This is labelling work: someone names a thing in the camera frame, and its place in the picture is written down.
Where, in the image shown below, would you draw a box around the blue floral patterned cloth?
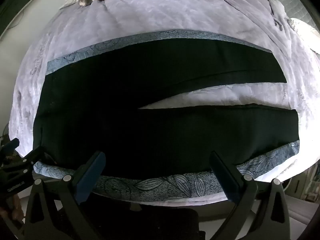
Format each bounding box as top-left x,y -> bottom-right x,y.
34,29 -> 300,202

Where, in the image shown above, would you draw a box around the person's left hand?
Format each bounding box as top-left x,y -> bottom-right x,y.
0,194 -> 25,227

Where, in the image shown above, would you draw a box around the dark wall panel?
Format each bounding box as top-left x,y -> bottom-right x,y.
0,0 -> 35,36

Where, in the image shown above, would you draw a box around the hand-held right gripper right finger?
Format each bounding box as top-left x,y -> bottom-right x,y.
210,151 -> 292,240

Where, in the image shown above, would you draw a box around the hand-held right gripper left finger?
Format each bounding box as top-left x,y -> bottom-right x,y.
24,151 -> 106,240

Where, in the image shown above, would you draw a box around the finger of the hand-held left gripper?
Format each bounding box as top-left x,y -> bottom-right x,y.
0,138 -> 20,161
4,146 -> 47,178

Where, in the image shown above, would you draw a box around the grey bed sheet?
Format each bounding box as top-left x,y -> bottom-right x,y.
140,0 -> 297,55

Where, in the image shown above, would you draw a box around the white quilt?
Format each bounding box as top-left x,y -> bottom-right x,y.
287,17 -> 320,55

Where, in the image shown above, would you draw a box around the lavender bed blanket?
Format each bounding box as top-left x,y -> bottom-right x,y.
9,0 -> 320,180

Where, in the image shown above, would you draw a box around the black pants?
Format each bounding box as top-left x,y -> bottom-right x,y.
32,39 -> 300,180

